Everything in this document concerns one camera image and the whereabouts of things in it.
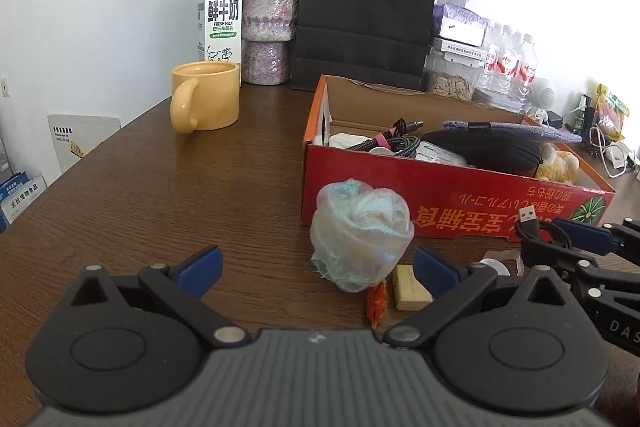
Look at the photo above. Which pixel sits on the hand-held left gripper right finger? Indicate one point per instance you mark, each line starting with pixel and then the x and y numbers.
pixel 435 272

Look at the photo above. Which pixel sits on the beige wooden block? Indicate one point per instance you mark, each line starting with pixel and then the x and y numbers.
pixel 410 289

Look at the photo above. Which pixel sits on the white plastic packet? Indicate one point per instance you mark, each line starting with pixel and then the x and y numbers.
pixel 440 154

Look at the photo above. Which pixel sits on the yellow plush toy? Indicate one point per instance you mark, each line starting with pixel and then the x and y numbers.
pixel 557 167

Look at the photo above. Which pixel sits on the translucent plastic bag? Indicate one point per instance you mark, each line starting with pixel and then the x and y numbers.
pixel 360 232

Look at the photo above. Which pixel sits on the white milk carton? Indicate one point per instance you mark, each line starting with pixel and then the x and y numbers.
pixel 222 17

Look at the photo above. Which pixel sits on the flat white labelled box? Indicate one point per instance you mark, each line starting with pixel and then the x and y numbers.
pixel 462 53

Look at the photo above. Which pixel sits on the purple tissue pack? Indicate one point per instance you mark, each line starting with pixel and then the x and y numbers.
pixel 457 24

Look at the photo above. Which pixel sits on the yellow snack packet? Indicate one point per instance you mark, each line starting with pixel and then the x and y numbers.
pixel 612 112

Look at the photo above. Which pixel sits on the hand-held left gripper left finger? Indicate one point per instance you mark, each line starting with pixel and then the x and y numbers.
pixel 200 272

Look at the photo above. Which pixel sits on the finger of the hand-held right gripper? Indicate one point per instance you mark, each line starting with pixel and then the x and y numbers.
pixel 585 234
pixel 550 257

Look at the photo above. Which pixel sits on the small green bottle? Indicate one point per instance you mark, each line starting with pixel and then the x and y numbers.
pixel 584 117

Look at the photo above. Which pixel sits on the clear container of seeds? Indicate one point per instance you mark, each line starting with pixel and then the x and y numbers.
pixel 450 84

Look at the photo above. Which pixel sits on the red cardboard box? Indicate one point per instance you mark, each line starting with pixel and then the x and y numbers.
pixel 450 207

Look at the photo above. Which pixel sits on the white wall switch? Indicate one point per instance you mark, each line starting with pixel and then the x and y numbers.
pixel 4 85

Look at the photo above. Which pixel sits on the white round device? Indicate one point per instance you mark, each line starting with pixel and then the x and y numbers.
pixel 542 94

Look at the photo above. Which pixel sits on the dark blue zip case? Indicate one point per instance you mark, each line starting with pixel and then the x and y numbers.
pixel 490 149

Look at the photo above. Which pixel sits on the small white round object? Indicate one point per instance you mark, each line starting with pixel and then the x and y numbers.
pixel 492 265

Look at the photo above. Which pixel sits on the blue printed box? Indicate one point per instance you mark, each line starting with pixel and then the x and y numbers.
pixel 20 202

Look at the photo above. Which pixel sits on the black power adapter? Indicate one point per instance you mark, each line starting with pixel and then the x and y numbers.
pixel 555 119

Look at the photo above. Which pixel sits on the white printed card box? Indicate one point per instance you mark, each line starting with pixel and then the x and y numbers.
pixel 80 142

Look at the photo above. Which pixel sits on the purple burlap pouch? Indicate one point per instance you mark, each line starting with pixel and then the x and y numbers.
pixel 550 132

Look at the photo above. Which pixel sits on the white cloth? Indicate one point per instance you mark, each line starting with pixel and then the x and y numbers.
pixel 350 141

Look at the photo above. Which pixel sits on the small red snack packet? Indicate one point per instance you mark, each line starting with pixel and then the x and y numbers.
pixel 376 304

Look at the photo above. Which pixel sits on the yellow ceramic mug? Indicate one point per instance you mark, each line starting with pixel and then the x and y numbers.
pixel 215 97

